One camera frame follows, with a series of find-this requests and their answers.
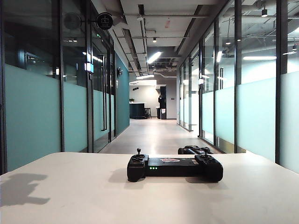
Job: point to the black remote control with joysticks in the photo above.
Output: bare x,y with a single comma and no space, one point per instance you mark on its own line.
175,171

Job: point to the black quadruped robot dog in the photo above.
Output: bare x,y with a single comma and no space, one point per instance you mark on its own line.
194,149

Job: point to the wooden bar stool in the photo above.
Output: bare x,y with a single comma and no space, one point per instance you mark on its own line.
148,113

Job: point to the dark bar counter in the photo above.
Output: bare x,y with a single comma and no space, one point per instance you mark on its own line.
137,110

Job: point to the small green potted plant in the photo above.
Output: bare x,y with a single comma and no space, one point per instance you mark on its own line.
132,100

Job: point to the tall black cabinet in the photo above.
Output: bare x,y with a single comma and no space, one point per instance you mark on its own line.
163,93

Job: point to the short linear ceiling light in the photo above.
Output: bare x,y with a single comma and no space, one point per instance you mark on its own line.
144,76

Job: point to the long linear ceiling light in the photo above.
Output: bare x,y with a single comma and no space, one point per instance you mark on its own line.
154,57

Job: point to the small lit door panel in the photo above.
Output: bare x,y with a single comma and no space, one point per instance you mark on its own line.
201,81

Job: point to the small ceiling spotlight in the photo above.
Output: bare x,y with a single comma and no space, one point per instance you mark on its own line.
154,39

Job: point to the round black hanging sign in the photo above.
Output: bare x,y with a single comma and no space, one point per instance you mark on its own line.
105,21

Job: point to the black track spotlight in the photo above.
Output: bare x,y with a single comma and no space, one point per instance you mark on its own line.
264,12

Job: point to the hanging office spotlight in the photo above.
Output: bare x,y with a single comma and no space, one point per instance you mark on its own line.
294,47

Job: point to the black wall-mounted lamps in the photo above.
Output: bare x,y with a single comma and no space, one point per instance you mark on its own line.
135,88

